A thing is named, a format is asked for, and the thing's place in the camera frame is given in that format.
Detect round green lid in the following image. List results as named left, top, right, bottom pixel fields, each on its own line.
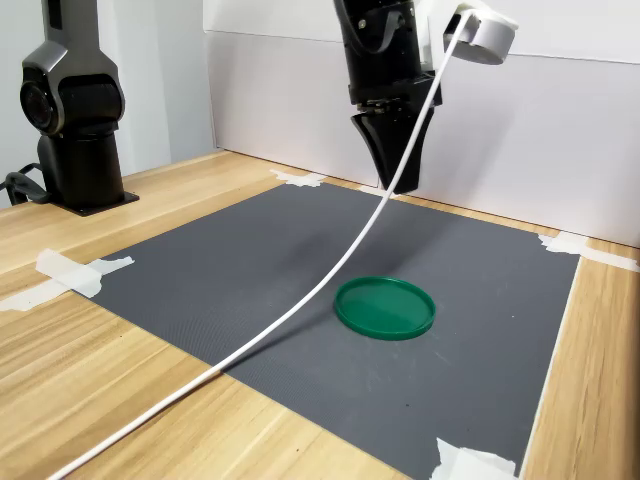
left=333, top=275, right=437, bottom=342

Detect white partition panel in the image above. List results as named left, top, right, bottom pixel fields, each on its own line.
left=374, top=0, right=640, bottom=251
left=202, top=0, right=379, bottom=190

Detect dark grey mat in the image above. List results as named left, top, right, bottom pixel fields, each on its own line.
left=74, top=182, right=582, bottom=480

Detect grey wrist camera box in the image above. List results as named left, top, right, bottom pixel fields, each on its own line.
left=442, top=0, right=520, bottom=67

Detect white camera cable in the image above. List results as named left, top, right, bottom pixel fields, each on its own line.
left=47, top=9, right=474, bottom=480

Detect black sleeved cable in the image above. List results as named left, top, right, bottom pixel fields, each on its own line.
left=0, top=162, right=54, bottom=207

